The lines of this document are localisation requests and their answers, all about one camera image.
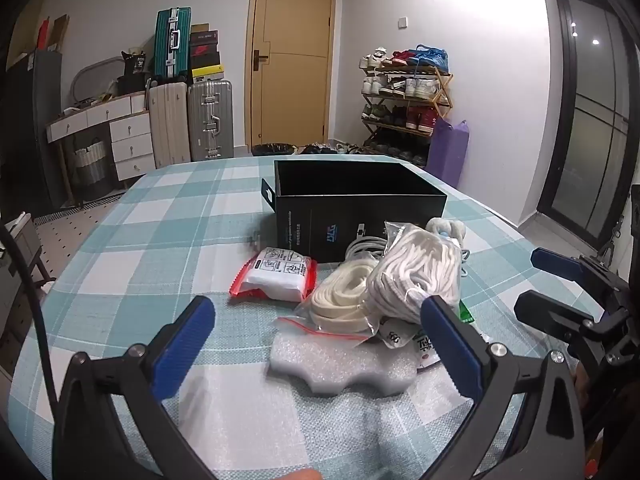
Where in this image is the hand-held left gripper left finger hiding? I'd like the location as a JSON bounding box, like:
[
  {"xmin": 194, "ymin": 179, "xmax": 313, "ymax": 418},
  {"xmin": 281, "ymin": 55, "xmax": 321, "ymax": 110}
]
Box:
[{"xmin": 52, "ymin": 296, "xmax": 217, "ymax": 480}]

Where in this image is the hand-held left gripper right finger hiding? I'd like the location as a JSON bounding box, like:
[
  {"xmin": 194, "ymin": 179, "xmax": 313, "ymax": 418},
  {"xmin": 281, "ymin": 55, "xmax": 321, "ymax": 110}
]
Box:
[{"xmin": 421, "ymin": 295, "xmax": 587, "ymax": 480}]

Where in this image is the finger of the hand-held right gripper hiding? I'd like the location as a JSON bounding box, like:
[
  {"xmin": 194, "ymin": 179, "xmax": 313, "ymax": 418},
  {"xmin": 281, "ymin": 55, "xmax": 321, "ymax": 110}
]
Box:
[
  {"xmin": 530, "ymin": 247, "xmax": 628, "ymax": 291},
  {"xmin": 514, "ymin": 290, "xmax": 608, "ymax": 343}
]

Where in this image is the white rope bundle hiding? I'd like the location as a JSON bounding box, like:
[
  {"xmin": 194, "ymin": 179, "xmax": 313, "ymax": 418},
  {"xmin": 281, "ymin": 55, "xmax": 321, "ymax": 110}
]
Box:
[{"xmin": 366, "ymin": 221, "xmax": 463, "ymax": 325}]

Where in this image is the white foam piece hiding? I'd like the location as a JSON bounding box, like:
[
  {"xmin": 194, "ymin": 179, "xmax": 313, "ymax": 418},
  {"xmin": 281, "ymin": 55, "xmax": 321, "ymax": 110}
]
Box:
[{"xmin": 268, "ymin": 332, "xmax": 419, "ymax": 397}]

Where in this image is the white strap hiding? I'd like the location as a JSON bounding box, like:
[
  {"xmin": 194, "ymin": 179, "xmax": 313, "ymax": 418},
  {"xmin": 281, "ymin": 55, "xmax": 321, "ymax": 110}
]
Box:
[{"xmin": 275, "ymin": 259, "xmax": 388, "ymax": 342}]

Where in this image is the black cardboard box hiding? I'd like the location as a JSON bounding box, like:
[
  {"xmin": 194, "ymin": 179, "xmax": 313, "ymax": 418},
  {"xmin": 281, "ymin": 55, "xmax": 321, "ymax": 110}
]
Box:
[{"xmin": 261, "ymin": 159, "xmax": 448, "ymax": 265}]

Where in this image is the person's left hand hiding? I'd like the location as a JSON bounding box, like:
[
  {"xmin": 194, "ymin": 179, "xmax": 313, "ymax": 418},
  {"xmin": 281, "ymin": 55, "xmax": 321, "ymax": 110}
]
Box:
[{"xmin": 269, "ymin": 467, "xmax": 324, "ymax": 480}]

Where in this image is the teal checkered tablecloth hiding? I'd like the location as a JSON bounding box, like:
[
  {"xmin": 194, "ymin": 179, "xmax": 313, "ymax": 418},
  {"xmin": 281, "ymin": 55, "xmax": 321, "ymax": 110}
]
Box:
[{"xmin": 10, "ymin": 155, "xmax": 601, "ymax": 480}]

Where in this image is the red white sealed packet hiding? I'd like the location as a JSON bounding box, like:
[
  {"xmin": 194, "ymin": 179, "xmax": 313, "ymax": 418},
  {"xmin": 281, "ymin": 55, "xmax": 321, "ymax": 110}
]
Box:
[{"xmin": 229, "ymin": 246, "xmax": 318, "ymax": 306}]

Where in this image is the white blue plush toy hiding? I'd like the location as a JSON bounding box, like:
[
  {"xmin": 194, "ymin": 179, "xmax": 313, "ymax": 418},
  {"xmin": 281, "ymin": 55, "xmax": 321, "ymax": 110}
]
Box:
[{"xmin": 425, "ymin": 216, "xmax": 469, "ymax": 244}]

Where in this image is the black framed glass door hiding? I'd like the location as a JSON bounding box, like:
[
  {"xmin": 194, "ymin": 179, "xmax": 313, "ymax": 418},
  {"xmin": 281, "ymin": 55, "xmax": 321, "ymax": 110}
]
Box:
[{"xmin": 537, "ymin": 0, "xmax": 640, "ymax": 252}]

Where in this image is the purple fabric bag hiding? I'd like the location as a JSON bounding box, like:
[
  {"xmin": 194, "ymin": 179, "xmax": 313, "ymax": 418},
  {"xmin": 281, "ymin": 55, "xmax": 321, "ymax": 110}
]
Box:
[{"xmin": 427, "ymin": 119, "xmax": 471, "ymax": 192}]

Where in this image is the grey chair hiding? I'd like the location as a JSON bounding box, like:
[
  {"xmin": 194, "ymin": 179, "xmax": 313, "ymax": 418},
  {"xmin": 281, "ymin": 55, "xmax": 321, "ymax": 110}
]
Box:
[{"xmin": 0, "ymin": 212, "xmax": 57, "ymax": 361}]

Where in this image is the grey laundry basket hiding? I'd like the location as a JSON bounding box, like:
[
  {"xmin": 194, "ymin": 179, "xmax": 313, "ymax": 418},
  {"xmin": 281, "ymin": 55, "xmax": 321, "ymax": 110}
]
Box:
[{"xmin": 70, "ymin": 137, "xmax": 113, "ymax": 194}]

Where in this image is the white drawer dresser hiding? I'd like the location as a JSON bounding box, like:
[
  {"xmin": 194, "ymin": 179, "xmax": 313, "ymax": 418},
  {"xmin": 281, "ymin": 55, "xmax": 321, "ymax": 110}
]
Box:
[{"xmin": 46, "ymin": 92, "xmax": 157, "ymax": 182}]

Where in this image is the beige suitcase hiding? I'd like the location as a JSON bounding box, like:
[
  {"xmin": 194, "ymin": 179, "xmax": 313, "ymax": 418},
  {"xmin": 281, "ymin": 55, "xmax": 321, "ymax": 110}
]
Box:
[{"xmin": 146, "ymin": 81, "xmax": 194, "ymax": 170}]

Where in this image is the silver suitcase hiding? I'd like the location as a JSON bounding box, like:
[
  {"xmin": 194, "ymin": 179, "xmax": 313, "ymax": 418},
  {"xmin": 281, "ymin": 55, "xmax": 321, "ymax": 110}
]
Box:
[{"xmin": 186, "ymin": 79, "xmax": 235, "ymax": 163}]

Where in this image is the wooden shoe rack with shoes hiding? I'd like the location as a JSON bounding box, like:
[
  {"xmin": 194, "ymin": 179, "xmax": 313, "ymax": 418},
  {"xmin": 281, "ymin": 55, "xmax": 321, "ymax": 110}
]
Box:
[{"xmin": 359, "ymin": 45, "xmax": 451, "ymax": 167}]

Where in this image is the pile of sandals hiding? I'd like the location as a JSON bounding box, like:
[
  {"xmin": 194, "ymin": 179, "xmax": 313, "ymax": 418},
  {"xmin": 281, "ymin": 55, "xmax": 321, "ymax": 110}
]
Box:
[{"xmin": 297, "ymin": 140, "xmax": 367, "ymax": 156}]

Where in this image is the dark grey cabinet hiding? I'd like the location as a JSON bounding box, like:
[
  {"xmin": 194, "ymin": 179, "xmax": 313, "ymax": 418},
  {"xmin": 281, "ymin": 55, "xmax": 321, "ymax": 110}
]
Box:
[{"xmin": 0, "ymin": 49, "xmax": 64, "ymax": 213}]

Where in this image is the oval white framed mirror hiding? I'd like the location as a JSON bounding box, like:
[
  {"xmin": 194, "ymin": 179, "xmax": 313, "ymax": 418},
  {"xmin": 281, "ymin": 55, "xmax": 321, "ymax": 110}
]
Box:
[{"xmin": 70, "ymin": 57, "xmax": 126, "ymax": 107}]

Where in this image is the yellow wooden door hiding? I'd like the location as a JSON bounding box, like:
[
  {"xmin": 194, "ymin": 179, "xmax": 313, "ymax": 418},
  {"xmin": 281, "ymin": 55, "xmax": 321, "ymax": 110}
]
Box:
[{"xmin": 245, "ymin": 0, "xmax": 337, "ymax": 149}]

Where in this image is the black paper bag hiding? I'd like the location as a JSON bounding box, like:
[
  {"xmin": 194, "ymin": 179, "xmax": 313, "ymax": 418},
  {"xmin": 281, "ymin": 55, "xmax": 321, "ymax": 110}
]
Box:
[{"xmin": 120, "ymin": 49, "xmax": 147, "ymax": 77}]

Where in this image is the teal suitcase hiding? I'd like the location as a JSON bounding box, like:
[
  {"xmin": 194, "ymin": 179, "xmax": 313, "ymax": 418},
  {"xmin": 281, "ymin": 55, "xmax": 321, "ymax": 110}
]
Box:
[{"xmin": 153, "ymin": 7, "xmax": 193, "ymax": 82}]

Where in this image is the flat brown cardboard sheet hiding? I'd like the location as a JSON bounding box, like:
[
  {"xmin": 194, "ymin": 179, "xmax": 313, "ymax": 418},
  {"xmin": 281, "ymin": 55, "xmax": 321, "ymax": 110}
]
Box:
[{"xmin": 50, "ymin": 14, "xmax": 71, "ymax": 54}]

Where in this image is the white coiled power cable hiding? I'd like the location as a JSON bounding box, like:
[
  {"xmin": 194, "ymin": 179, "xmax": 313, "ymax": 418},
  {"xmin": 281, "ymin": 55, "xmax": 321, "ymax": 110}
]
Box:
[{"xmin": 342, "ymin": 235, "xmax": 391, "ymax": 274}]

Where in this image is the black cable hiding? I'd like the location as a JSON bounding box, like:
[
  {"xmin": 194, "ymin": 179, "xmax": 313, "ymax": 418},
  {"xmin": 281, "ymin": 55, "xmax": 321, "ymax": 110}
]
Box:
[{"xmin": 0, "ymin": 220, "xmax": 57, "ymax": 413}]

